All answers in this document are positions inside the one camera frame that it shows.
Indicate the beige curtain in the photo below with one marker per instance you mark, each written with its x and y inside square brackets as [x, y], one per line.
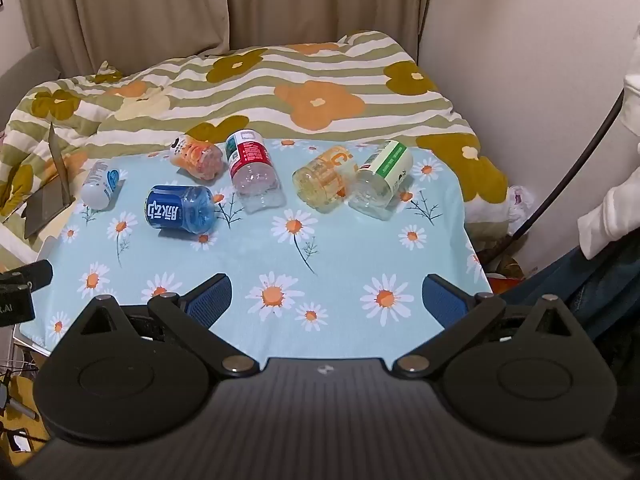
[150, 5]

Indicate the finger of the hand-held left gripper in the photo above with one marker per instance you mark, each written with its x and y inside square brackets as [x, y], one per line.
[35, 272]

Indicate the orange packet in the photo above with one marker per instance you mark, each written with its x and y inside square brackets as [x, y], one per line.
[505, 282]

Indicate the dark blue denim cloth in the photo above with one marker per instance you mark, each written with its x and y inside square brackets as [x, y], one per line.
[590, 290]

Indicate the yellow orange label bottle cup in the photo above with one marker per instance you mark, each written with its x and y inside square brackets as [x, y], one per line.
[325, 175]

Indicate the green striped floral blanket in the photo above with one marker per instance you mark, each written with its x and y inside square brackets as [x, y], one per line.
[310, 95]

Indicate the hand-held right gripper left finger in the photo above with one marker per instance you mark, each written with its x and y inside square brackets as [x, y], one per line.
[212, 301]

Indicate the yellow cloth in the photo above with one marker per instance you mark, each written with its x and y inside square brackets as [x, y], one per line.
[20, 395]

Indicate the light blue daisy tablecloth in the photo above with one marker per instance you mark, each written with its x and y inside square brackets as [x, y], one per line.
[300, 255]

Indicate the red label clear bottle cup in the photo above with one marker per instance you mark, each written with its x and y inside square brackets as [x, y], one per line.
[250, 160]

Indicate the orange printed bottle cup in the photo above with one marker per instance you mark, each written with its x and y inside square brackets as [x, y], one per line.
[197, 157]

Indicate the green white label bottle cup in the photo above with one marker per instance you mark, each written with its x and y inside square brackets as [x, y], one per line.
[382, 175]

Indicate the grey sofa back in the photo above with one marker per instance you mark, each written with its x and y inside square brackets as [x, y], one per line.
[25, 67]

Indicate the white garment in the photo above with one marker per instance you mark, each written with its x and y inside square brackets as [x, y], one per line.
[612, 210]

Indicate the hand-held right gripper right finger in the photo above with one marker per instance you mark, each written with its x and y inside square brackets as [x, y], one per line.
[442, 300]

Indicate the pale blue white bottle cup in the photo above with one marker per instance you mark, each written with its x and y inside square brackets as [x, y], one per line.
[96, 187]

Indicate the blue label bottle cup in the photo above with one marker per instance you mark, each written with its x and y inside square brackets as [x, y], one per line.
[175, 209]

